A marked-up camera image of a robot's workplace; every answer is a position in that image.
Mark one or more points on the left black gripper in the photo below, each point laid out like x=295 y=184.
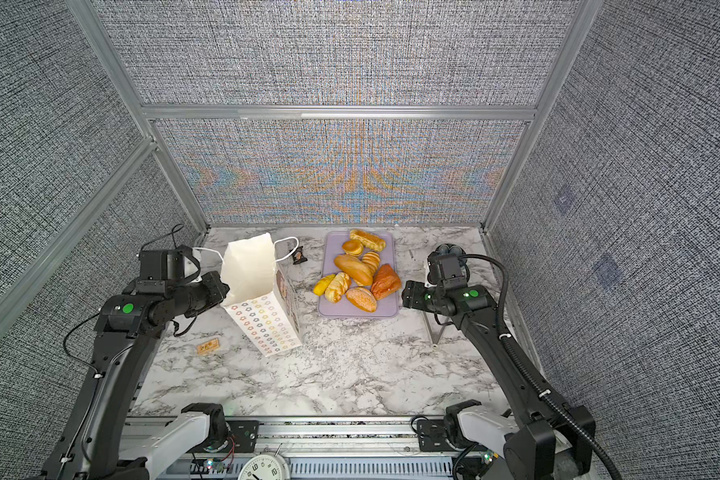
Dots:
x=218 y=287

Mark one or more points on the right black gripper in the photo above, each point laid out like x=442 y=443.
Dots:
x=413 y=294

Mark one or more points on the reddish brown croissant pastry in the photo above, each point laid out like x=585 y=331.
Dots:
x=386 y=282

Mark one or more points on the long golden baguette loaf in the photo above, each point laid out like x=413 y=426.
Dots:
x=358 y=271

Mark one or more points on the white patterned paper bag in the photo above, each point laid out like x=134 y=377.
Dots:
x=260 y=308

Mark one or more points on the sesame oval bread roll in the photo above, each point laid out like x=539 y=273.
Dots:
x=362 y=299

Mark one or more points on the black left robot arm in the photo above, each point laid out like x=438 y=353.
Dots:
x=129 y=330

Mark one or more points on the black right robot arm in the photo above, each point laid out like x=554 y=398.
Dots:
x=540 y=412

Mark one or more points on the long glazed bread stick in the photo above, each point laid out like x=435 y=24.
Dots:
x=368 y=240

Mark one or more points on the pale braided bread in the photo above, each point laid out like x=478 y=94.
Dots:
x=337 y=287

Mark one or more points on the yellow lemon shaped bread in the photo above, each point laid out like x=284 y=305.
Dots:
x=322 y=285

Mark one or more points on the grey round dish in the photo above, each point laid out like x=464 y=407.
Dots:
x=449 y=248

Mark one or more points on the small round bun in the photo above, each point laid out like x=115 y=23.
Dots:
x=353 y=247

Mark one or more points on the lilac plastic tray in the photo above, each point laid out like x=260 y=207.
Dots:
x=387 y=307

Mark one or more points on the white analog clock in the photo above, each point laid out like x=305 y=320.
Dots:
x=265 y=466

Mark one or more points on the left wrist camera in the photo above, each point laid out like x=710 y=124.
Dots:
x=178 y=265

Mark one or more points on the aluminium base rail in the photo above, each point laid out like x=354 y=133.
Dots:
x=336 y=438

